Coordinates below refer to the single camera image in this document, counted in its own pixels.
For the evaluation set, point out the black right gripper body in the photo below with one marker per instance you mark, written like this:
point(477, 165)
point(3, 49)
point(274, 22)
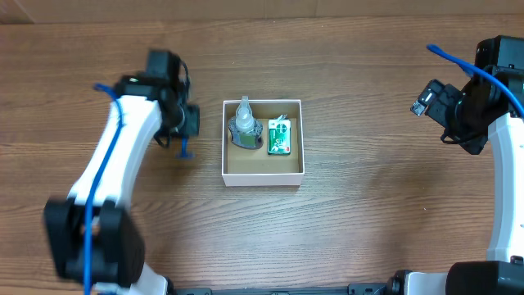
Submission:
point(464, 125)

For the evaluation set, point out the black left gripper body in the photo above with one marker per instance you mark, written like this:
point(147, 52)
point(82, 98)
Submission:
point(186, 120)

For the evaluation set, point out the blue disposable razor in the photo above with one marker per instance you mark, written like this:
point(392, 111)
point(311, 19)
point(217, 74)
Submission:
point(184, 153)

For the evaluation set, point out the clear pump soap bottle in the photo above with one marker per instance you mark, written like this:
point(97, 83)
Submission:
point(245, 129)

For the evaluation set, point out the green soap pack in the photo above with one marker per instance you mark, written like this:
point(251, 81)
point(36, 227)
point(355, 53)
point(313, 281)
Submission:
point(279, 136)

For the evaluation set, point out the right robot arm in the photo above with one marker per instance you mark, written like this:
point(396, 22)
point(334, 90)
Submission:
point(484, 111)

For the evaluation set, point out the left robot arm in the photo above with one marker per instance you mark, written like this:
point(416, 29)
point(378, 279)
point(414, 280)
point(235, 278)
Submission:
point(92, 237)

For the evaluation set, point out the white cardboard box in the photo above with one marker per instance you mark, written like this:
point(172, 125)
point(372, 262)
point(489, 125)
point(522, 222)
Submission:
point(245, 167)

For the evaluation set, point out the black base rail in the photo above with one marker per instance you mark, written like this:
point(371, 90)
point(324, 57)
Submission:
point(262, 290)

